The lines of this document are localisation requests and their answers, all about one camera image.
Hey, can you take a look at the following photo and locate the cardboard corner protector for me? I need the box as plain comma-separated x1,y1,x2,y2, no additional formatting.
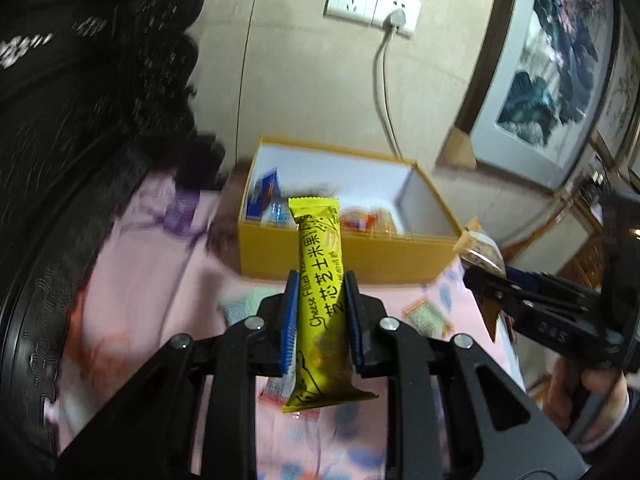
436,127,478,171

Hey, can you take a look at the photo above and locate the white wall socket with plug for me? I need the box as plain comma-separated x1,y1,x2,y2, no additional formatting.
371,0,422,38

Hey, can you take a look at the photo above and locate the dark carved wooden furniture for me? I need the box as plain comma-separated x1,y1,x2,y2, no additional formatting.
0,0,226,461

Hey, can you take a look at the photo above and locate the yellow snack bar packet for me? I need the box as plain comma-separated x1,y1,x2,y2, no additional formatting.
282,196,378,413

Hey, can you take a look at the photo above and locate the yellow cardboard box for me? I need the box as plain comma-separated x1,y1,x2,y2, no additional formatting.
236,134,463,283

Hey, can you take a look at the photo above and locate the person's right hand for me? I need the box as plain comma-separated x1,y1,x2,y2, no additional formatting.
547,357,631,446

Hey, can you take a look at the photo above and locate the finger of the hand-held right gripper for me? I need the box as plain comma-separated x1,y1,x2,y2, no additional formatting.
462,266,538,322
504,266,603,307

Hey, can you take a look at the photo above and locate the grey power cable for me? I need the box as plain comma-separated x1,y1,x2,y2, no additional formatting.
375,27,405,161

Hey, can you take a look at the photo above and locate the clear tan-ended snack packet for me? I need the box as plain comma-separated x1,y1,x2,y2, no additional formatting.
452,217,507,343

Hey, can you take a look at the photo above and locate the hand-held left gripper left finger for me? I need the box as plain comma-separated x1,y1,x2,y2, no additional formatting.
55,269,301,480

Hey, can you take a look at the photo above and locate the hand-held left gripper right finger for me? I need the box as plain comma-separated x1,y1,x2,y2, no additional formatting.
342,270,588,480

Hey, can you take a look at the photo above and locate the pink floral blanket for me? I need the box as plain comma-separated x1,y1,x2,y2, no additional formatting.
45,170,526,480

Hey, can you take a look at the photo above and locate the pale flat snack packet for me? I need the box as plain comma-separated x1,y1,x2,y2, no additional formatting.
217,292,261,327

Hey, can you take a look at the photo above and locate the person's right forearm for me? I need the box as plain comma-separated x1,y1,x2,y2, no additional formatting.
582,387,640,480

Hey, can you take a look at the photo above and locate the blue snack packet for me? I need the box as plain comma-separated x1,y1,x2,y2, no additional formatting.
246,167,281,221

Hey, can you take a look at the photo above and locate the clear cracker packet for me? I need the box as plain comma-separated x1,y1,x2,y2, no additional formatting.
260,200,298,229

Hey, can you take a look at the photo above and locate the red white snack packet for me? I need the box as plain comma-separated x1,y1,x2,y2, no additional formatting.
257,375,296,407

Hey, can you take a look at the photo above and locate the green orange snack packet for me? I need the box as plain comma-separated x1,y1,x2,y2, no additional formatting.
404,297,453,338

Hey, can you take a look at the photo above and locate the framed lotus ink painting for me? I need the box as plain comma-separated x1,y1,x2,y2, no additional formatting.
435,0,623,191

